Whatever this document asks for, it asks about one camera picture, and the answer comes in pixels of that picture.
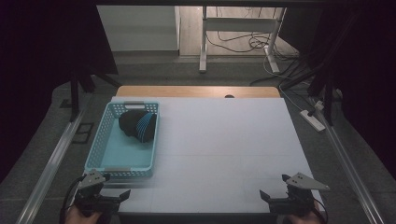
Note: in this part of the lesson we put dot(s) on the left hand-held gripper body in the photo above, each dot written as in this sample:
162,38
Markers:
93,196

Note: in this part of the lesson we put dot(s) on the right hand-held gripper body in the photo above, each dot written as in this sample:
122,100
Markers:
295,196

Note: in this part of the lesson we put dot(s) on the light blue plastic basket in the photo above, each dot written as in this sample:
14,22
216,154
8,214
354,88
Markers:
124,152

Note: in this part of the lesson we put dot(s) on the black blue striped sock bundle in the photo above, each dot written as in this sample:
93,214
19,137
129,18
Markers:
138,126

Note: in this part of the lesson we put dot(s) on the person's right hand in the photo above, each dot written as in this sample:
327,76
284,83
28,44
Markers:
306,217

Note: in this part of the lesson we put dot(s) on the person's left hand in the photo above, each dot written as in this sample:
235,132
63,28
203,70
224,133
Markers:
81,218

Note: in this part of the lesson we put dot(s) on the white foam board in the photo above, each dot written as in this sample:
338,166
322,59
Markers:
224,149

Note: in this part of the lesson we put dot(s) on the white power strip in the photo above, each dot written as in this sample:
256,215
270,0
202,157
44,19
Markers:
313,121

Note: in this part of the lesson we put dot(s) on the black plug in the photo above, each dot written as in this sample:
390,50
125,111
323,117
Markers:
311,112

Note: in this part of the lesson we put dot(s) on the black metal stand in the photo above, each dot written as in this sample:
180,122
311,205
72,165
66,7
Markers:
74,93
327,84

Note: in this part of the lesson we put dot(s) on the black desk grommet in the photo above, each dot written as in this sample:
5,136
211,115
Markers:
229,96

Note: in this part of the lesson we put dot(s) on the wooden desk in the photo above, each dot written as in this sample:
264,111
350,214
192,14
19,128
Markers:
193,91

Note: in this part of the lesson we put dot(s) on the black curtain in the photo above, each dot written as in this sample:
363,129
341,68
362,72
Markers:
367,77
37,62

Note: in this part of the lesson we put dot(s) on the aluminium rail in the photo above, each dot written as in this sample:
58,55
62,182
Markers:
348,165
49,165

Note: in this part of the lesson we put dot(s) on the white metal desk frame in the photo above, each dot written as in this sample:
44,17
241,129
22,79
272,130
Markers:
204,40

